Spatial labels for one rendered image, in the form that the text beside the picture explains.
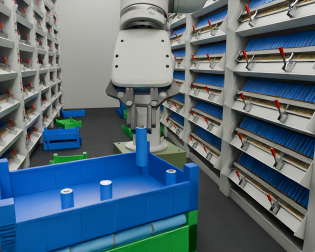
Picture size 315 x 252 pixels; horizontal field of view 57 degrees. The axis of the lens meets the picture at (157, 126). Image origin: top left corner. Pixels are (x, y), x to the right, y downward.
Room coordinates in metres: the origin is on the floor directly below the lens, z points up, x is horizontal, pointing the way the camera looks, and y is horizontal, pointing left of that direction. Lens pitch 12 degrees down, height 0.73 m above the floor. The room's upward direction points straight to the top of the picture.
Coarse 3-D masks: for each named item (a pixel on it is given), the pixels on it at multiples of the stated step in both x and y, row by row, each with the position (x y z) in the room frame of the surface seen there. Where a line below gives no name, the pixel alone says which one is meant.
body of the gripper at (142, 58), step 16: (128, 32) 0.50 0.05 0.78; (144, 32) 0.50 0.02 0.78; (160, 32) 0.50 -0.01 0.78; (128, 48) 0.49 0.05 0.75; (144, 48) 0.49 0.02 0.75; (160, 48) 0.49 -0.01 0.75; (112, 64) 0.49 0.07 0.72; (128, 64) 0.48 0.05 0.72; (144, 64) 0.48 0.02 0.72; (160, 64) 0.48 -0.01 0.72; (112, 80) 0.47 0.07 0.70; (128, 80) 0.47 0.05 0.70; (144, 80) 0.47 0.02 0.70; (160, 80) 0.47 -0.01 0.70
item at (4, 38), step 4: (0, 24) 1.77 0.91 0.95; (0, 28) 1.92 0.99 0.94; (0, 32) 1.77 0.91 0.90; (4, 32) 1.92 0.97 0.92; (8, 32) 1.93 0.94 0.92; (12, 32) 1.94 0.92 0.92; (0, 36) 1.76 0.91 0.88; (4, 36) 1.77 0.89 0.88; (8, 36) 1.93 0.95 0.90; (12, 36) 1.93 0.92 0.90; (0, 40) 1.66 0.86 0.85; (4, 40) 1.73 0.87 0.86; (8, 40) 1.81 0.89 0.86; (12, 40) 1.93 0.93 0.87; (0, 44) 1.68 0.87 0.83; (4, 44) 1.75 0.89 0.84; (8, 44) 1.83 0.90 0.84; (12, 44) 1.92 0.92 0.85
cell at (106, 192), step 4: (104, 180) 0.42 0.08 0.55; (108, 180) 0.42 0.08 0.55; (100, 184) 0.41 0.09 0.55; (104, 184) 0.41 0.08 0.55; (108, 184) 0.41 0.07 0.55; (100, 188) 0.41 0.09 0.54; (104, 188) 0.41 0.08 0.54; (108, 188) 0.41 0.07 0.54; (100, 192) 0.41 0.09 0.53; (104, 192) 0.41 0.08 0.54; (108, 192) 0.41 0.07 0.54; (100, 196) 0.41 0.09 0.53; (104, 196) 0.41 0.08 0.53; (108, 196) 0.41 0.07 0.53; (100, 200) 0.41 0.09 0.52
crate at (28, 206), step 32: (0, 160) 0.49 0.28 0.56; (96, 160) 0.58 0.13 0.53; (128, 160) 0.61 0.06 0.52; (160, 160) 0.57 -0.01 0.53; (0, 192) 0.45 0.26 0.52; (32, 192) 0.52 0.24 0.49; (96, 192) 0.52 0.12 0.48; (128, 192) 0.52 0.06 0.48; (160, 192) 0.43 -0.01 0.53; (192, 192) 0.46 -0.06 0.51; (0, 224) 0.32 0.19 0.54; (32, 224) 0.34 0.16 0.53; (64, 224) 0.35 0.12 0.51; (96, 224) 0.38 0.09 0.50; (128, 224) 0.40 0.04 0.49
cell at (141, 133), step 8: (136, 128) 0.44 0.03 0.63; (144, 128) 0.44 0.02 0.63; (136, 136) 0.44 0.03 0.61; (144, 136) 0.44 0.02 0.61; (136, 144) 0.44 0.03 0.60; (144, 144) 0.44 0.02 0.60; (136, 152) 0.44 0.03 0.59; (144, 152) 0.44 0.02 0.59; (136, 160) 0.45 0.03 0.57; (144, 160) 0.44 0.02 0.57
